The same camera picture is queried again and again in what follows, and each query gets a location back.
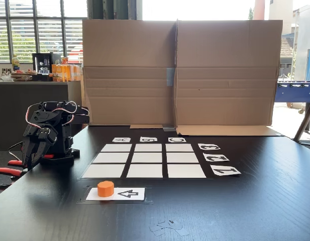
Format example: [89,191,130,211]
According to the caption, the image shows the paper sheet number 3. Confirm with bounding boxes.
[197,143,221,151]

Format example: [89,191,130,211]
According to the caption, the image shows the black mini fridge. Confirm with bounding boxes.
[32,52,61,75]

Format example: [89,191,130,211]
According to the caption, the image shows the wooden tray with food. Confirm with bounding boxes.
[10,69,40,82]

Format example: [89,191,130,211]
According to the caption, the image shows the paper sheet number 1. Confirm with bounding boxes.
[210,165,242,177]

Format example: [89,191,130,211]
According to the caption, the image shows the yellow drink bottle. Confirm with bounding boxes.
[11,55,21,72]

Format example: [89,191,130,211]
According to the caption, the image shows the blue foosball table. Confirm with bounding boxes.
[276,80,310,115]

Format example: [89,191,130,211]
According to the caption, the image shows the dark counter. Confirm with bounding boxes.
[0,80,83,152]

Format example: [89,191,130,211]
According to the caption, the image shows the paper sheet number 2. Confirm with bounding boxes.
[202,153,230,162]

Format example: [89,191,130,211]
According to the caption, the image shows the round orange token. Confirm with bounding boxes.
[97,180,115,198]

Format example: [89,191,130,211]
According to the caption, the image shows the orange juice carton pack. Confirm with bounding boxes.
[51,64,81,82]

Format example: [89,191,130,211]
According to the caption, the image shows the red white servo cable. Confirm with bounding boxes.
[25,100,78,131]

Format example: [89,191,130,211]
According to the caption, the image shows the brown cardboard panel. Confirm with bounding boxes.
[81,19,177,130]
[174,19,284,137]

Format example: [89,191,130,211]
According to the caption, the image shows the black power cable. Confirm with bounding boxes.
[8,141,24,161]

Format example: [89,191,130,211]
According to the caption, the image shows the clear tape scraps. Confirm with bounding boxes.
[149,220,191,237]

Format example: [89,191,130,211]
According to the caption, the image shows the white nine-square grid sheet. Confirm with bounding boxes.
[81,143,207,179]

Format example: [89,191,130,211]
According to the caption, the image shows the red black bar clamp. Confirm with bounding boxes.
[8,153,55,169]
[0,167,24,189]

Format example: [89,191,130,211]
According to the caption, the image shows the white arrow paper sheet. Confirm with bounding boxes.
[85,187,146,201]

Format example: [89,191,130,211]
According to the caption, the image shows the grey metal table leg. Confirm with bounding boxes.
[292,94,310,147]

